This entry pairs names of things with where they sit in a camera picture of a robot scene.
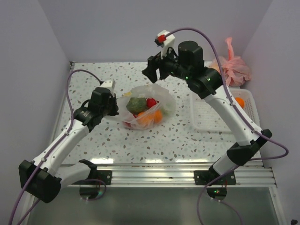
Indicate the orange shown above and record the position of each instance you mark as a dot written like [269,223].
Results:
[157,116]
[145,119]
[240,101]

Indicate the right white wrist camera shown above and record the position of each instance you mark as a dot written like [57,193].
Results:
[165,42]

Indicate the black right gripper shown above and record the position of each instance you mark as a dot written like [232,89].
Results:
[153,63]

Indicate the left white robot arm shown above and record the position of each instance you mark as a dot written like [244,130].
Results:
[42,177]

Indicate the pink plastic bag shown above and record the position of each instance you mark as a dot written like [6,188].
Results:
[235,70]

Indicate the peach in pink bag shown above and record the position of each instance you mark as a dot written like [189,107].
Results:
[215,67]

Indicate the clear printed plastic bag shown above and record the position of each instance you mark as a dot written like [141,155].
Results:
[165,102]

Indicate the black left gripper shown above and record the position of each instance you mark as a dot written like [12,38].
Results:
[113,100]

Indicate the aluminium mounting rail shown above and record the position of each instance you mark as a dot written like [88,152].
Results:
[252,175]

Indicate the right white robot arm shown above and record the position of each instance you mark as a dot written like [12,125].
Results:
[209,86]

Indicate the red fruit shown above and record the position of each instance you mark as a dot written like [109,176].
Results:
[151,102]

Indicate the right black base bracket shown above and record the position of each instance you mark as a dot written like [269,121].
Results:
[202,177]

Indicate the left black base bracket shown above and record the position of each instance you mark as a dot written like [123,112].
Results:
[103,175]

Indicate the orange in basket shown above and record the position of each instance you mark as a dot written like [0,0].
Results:
[240,101]

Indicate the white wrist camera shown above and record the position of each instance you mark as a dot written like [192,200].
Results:
[109,84]
[165,42]

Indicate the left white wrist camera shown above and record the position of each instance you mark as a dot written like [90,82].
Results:
[109,84]

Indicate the black base bracket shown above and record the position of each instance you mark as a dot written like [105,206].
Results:
[202,177]
[103,175]

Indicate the white plastic basket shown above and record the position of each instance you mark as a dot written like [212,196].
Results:
[205,118]

